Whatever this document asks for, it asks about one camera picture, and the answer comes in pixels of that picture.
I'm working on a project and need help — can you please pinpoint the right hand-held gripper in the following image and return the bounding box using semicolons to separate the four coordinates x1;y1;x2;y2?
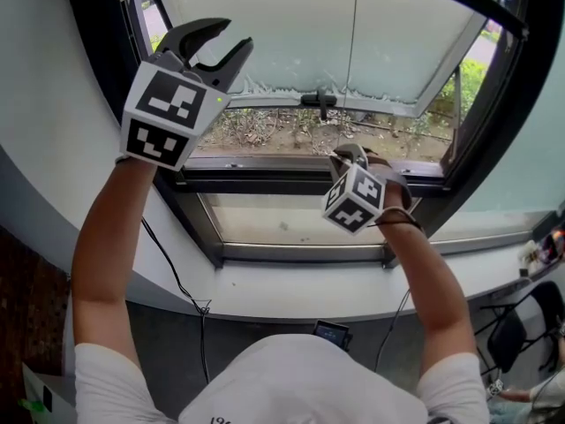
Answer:
321;143;387;237

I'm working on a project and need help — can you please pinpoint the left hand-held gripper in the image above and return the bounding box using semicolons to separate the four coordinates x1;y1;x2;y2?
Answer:
119;17;255;173

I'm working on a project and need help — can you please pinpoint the person's left forearm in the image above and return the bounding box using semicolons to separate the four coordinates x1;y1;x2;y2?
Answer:
70;155;159;370

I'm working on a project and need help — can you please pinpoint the person's right forearm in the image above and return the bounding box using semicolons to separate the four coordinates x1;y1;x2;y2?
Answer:
379;212;478;382

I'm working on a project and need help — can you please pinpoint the person's right hand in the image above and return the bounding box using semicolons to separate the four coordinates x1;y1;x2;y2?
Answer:
365;147;415;215

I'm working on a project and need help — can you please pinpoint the clear low window pane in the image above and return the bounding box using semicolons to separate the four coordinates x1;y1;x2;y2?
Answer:
198;192;394;246

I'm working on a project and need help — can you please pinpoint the white windowsill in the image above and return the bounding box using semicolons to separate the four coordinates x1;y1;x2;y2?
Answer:
145;240;553;322

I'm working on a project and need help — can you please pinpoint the open frosted window sash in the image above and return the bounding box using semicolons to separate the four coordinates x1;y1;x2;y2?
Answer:
149;0;493;118

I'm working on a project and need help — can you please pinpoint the small black screen device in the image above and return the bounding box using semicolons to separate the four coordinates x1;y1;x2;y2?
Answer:
313;319;354;352

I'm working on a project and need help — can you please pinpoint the frosted fixed window pane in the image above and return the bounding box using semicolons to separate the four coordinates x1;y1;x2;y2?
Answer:
430;72;565;242

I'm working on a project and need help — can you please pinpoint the small white container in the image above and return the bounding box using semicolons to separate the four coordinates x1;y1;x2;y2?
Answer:
523;240;544;269

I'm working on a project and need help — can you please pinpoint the person's white t-shirt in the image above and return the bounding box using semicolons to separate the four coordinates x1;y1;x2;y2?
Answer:
72;333;491;424

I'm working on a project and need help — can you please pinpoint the red and black object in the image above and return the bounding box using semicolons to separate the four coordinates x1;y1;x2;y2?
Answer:
540;230;565;264

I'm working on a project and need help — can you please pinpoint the black folding chair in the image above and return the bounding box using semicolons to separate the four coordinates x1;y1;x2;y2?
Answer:
474;280;565;375

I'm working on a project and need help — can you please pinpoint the white open cabinet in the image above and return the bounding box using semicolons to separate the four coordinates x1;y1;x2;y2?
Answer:
19;360;79;424

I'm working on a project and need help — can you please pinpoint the black window frame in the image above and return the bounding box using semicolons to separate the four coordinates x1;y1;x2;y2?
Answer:
65;0;565;269

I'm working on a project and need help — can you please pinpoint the black window handle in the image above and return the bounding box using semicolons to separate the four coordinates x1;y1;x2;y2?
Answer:
299;87;339;121

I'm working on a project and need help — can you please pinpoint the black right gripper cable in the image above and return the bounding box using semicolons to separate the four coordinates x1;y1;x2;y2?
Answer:
374;208;425;370

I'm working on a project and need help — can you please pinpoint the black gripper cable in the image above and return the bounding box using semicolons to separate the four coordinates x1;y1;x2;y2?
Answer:
374;208;425;370
115;155;213;383

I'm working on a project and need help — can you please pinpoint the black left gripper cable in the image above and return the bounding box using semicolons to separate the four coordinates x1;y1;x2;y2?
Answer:
115;155;213;383

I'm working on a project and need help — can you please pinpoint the brown perforated wall panel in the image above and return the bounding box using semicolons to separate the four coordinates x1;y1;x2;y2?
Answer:
0;225;72;424

